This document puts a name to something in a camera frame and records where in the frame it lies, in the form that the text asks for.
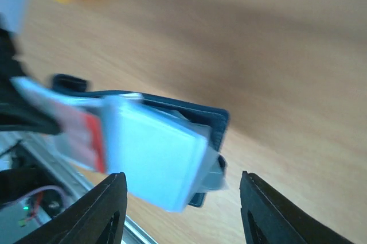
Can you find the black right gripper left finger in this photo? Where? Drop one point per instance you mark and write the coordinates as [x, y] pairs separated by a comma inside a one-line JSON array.
[[97, 217]]

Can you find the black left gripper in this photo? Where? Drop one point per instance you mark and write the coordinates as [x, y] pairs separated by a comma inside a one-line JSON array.
[[13, 117]]

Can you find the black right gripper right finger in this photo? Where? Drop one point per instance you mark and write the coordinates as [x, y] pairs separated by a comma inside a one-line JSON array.
[[269, 217]]

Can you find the blue leather card holder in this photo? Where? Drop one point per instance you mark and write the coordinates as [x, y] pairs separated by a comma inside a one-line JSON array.
[[168, 149]]

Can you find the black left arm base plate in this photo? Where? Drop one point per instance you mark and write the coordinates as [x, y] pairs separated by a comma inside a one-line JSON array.
[[29, 181]]

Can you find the aluminium rail base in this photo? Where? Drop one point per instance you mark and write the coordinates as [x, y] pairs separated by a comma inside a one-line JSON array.
[[74, 181]]

